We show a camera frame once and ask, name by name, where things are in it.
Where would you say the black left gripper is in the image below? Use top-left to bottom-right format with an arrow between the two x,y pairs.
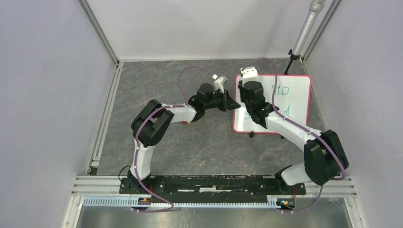
203,88 -> 239,112

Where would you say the pink framed whiteboard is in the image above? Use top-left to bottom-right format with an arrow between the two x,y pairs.
233,74 -> 311,134

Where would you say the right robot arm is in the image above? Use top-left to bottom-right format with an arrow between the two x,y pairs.
238,81 -> 349,194

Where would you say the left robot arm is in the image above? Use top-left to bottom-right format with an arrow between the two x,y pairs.
128,83 -> 241,194

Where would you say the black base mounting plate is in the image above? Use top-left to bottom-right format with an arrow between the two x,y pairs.
119,175 -> 306,203

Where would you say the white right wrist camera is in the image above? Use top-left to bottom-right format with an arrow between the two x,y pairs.
240,66 -> 259,82

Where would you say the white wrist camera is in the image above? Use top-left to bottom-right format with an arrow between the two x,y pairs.
214,76 -> 228,93
240,66 -> 259,82

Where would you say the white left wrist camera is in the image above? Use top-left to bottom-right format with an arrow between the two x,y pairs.
214,76 -> 228,93

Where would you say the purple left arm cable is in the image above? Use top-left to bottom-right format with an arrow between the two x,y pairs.
130,66 -> 219,214

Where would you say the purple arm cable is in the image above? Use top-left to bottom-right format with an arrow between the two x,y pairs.
130,66 -> 219,214
242,57 -> 347,215

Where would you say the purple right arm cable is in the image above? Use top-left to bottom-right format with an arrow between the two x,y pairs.
242,57 -> 347,215

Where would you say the white slotted cable duct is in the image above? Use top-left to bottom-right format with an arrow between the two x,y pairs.
82,196 -> 295,209

